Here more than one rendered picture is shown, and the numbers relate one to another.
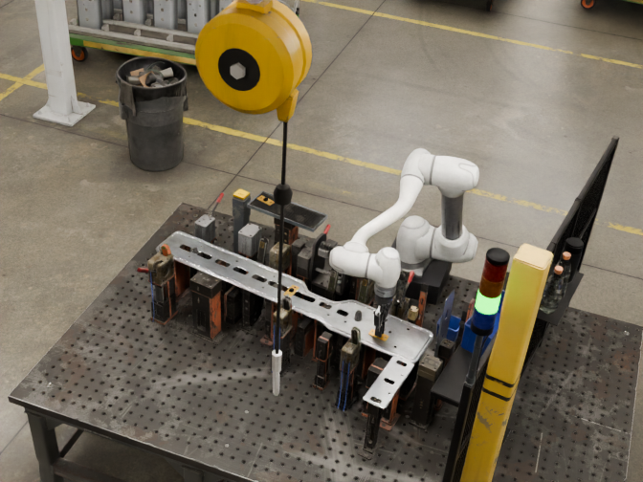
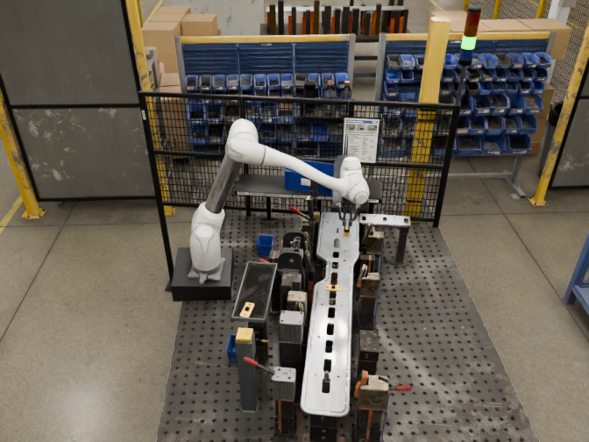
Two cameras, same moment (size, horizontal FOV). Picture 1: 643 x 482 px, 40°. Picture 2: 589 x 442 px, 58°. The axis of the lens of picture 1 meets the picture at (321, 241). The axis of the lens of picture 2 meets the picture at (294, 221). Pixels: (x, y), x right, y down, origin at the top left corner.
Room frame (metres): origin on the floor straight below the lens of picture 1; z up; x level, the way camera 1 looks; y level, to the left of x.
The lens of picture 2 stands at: (3.92, 1.87, 2.72)
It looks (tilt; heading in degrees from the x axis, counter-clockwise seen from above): 34 degrees down; 249
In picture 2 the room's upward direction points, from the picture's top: straight up
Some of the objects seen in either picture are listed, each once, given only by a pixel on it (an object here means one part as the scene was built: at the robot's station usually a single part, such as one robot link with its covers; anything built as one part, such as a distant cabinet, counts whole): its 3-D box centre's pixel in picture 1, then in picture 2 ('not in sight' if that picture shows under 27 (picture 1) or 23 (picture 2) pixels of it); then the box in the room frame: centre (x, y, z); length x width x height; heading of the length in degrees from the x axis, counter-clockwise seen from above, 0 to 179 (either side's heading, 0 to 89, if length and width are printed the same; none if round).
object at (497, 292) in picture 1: (491, 283); (471, 30); (2.03, -0.51, 1.97); 0.07 x 0.07 x 0.06
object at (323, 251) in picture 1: (331, 284); (293, 280); (3.20, -0.06, 0.94); 0.18 x 0.13 x 0.49; 63
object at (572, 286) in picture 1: (554, 285); (327, 108); (2.66, -0.91, 1.46); 0.36 x 0.15 x 0.18; 153
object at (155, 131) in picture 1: (154, 116); not in sight; (5.65, 1.28, 0.36); 0.54 x 0.50 x 0.73; 162
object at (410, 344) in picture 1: (286, 291); (334, 291); (3.06, 0.14, 1.00); 1.38 x 0.22 x 0.02; 63
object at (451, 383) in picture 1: (494, 338); (308, 188); (2.83, -0.77, 1.02); 0.90 x 0.22 x 0.03; 153
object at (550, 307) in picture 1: (553, 289); (346, 97); (2.56, -0.87, 1.53); 0.06 x 0.06 x 0.20
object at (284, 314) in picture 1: (281, 339); (367, 302); (2.88, 0.14, 0.87); 0.12 x 0.09 x 0.35; 153
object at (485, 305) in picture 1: (488, 299); (468, 41); (2.03, -0.51, 1.90); 0.07 x 0.07 x 0.06
